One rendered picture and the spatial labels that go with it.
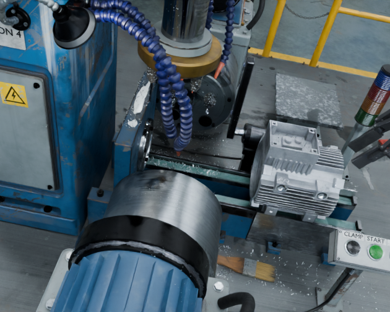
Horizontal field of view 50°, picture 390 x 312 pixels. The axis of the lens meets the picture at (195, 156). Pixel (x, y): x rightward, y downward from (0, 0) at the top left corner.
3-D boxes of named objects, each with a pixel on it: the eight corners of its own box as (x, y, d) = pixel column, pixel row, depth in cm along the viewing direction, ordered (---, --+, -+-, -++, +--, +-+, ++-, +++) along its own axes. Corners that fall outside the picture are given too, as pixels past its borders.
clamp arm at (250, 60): (224, 137, 122) (244, 61, 104) (225, 131, 124) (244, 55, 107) (236, 140, 122) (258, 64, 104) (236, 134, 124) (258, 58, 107)
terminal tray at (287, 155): (262, 168, 104) (270, 147, 99) (262, 139, 112) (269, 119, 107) (309, 176, 104) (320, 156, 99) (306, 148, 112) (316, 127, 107)
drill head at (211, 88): (142, 140, 128) (148, 69, 111) (167, 69, 158) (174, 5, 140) (223, 156, 128) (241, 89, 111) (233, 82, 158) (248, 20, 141)
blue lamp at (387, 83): (376, 88, 121) (382, 75, 118) (372, 77, 126) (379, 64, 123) (396, 92, 121) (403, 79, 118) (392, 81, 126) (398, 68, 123)
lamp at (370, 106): (362, 112, 128) (369, 101, 125) (359, 101, 132) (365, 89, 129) (382, 116, 128) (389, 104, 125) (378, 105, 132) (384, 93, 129)
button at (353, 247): (343, 254, 92) (346, 252, 90) (344, 239, 93) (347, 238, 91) (356, 256, 92) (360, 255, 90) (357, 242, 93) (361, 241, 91)
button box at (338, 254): (326, 263, 95) (335, 260, 90) (329, 232, 97) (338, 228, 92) (401, 278, 95) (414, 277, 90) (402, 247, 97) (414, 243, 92)
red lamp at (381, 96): (369, 101, 125) (376, 88, 121) (365, 89, 129) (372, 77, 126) (389, 104, 125) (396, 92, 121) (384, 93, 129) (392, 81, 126)
